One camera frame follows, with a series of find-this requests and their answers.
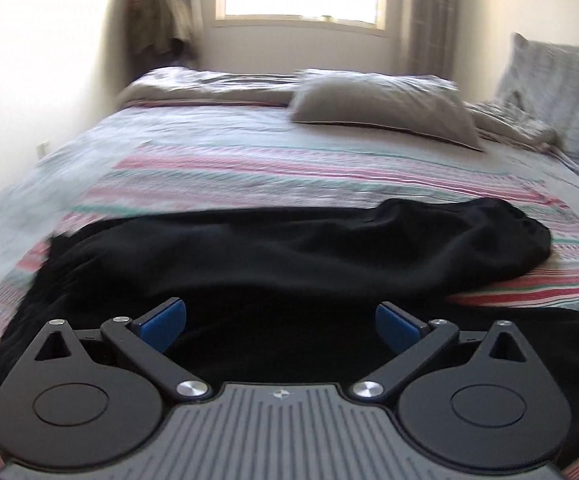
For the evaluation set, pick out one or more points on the beige pillow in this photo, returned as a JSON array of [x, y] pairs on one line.
[[426, 105]]

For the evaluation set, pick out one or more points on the crumpled beige duvet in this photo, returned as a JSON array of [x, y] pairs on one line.
[[177, 85]]

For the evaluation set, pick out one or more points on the grey tufted headboard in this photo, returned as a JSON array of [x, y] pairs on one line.
[[543, 80]]

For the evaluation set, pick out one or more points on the clothes hanging in corner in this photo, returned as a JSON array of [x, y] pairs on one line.
[[165, 31]]

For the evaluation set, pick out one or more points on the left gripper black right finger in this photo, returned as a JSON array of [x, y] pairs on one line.
[[467, 400]]

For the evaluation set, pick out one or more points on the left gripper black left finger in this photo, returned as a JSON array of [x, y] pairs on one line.
[[89, 397]]

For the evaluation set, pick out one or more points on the right grey curtain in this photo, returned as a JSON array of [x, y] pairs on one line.
[[427, 37]]

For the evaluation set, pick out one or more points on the white wall socket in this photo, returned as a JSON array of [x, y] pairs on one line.
[[42, 149]]

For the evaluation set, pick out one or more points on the striped patterned bed blanket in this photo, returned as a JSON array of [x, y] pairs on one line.
[[169, 159]]

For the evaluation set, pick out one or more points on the black pants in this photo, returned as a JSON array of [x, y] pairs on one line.
[[289, 294]]

